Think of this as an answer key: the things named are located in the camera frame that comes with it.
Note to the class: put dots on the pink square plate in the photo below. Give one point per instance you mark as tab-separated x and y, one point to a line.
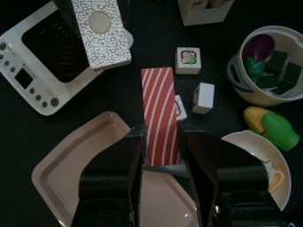
59	168

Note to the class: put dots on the dark green toy block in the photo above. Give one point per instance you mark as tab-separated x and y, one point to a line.
266	81
276	60
291	75

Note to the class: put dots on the toy fried egg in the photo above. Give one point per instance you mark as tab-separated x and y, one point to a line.
274	174

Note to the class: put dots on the small red white block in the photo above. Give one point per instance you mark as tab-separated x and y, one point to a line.
180	108

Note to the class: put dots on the white toy pot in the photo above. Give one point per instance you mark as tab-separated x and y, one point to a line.
256	94

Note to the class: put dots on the toy corn with green husk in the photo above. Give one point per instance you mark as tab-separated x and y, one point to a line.
276	130

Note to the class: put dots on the purple toy eggplant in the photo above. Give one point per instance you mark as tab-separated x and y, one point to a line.
258	47

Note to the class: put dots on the white toy induction stove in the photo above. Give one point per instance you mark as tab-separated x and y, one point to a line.
43	59

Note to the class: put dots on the white patterned box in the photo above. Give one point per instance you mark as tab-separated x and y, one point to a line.
103	35

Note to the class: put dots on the white bowl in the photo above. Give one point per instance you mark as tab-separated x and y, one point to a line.
256	147

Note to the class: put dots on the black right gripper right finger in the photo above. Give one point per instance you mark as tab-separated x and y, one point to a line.
228	177

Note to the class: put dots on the red white striped salmon block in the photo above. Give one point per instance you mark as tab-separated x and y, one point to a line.
159	112

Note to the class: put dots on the white wooden holder box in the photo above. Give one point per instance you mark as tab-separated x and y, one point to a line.
204	11

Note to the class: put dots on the plain white block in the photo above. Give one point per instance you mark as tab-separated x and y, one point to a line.
203	98

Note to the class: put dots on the white cube with picture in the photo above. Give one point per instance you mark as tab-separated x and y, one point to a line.
188	60

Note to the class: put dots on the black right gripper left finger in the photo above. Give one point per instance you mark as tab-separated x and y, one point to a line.
110	177

